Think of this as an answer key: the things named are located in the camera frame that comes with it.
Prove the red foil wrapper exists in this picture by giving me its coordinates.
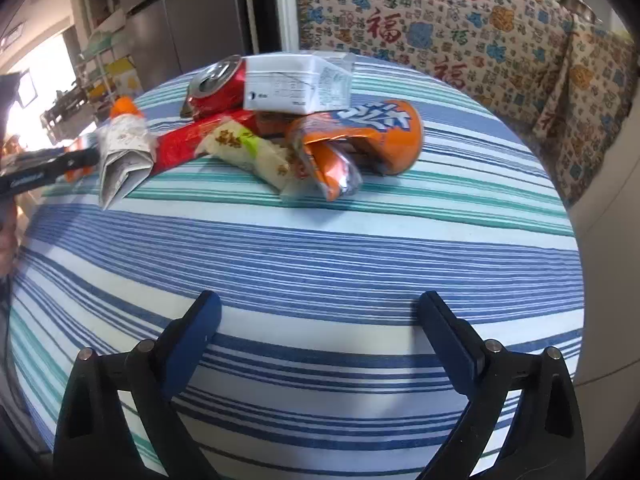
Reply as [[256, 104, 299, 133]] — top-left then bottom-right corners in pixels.
[[150, 110, 261, 177]]

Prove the grey refrigerator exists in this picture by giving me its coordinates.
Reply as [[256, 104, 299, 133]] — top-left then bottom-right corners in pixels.
[[115, 0, 251, 93]]

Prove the crushed red soda can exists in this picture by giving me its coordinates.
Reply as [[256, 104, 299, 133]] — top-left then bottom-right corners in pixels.
[[181, 55, 249, 121]]

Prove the green and white snack wrapper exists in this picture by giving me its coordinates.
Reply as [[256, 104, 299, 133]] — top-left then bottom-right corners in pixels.
[[195, 122, 311, 196]]

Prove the printed blanket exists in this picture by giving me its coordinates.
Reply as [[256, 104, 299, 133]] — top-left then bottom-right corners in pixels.
[[294, 0, 640, 206]]

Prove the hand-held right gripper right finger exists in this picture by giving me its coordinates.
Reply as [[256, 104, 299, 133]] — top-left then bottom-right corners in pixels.
[[417, 291, 587, 480]]

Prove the white pouch with orange cap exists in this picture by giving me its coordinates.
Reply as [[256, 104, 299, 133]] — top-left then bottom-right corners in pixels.
[[96, 97, 153, 211]]

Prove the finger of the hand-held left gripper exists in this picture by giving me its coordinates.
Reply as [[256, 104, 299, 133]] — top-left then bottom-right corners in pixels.
[[0, 146, 101, 198]]

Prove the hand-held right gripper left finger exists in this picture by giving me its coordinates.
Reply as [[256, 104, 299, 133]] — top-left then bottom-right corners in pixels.
[[52, 290, 223, 480]]

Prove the white cardboard box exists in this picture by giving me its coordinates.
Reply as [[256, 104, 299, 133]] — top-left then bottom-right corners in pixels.
[[243, 52, 357, 116]]

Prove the striped tablecloth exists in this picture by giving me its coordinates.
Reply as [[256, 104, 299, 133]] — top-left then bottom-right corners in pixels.
[[7, 55, 586, 480]]

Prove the orange snack bag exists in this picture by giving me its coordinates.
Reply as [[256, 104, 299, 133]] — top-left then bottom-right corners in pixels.
[[286, 100, 426, 202]]

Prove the metal pot with lid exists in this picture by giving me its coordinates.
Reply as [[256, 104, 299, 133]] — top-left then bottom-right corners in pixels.
[[552, 0, 603, 26]]

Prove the metal shelf rack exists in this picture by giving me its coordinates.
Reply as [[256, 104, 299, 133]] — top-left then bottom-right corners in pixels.
[[40, 25, 146, 131]]

